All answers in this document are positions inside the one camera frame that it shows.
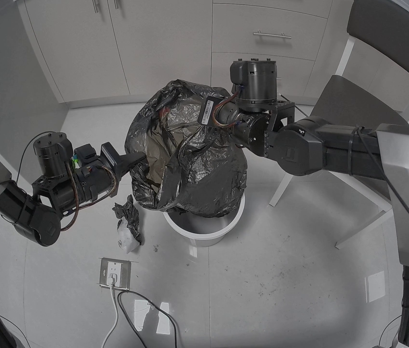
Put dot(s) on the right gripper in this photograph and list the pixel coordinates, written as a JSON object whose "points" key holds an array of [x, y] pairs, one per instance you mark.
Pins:
{"points": [[251, 132]]}

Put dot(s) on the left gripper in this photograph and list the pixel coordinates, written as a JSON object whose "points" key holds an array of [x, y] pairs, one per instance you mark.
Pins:
{"points": [[88, 187]]}

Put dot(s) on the black plastic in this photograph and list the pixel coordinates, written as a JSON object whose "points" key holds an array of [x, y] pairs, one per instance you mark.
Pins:
{"points": [[130, 212]]}

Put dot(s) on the black plastic bag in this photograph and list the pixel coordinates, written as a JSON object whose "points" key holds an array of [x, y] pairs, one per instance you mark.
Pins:
{"points": [[204, 172]]}

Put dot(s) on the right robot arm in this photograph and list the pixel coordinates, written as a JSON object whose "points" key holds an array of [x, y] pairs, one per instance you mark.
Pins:
{"points": [[298, 147]]}

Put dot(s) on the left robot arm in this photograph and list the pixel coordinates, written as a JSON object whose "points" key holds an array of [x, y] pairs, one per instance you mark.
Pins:
{"points": [[41, 154]]}

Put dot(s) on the white trash bin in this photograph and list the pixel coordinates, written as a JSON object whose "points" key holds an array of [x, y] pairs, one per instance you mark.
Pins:
{"points": [[204, 236]]}

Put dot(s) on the white cabinet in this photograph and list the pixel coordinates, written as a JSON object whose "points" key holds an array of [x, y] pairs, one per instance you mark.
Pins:
{"points": [[153, 31]]}

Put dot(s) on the dark grey white-framed chair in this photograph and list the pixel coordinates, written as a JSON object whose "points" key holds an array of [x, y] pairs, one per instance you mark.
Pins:
{"points": [[389, 24]]}

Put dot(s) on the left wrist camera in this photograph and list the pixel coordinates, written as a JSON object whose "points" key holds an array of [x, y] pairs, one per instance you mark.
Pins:
{"points": [[110, 156]]}

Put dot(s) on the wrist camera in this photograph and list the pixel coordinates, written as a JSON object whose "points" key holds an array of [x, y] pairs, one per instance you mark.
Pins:
{"points": [[110, 156], [210, 111]]}

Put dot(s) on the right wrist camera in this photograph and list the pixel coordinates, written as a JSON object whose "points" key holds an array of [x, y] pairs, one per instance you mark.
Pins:
{"points": [[210, 111]]}

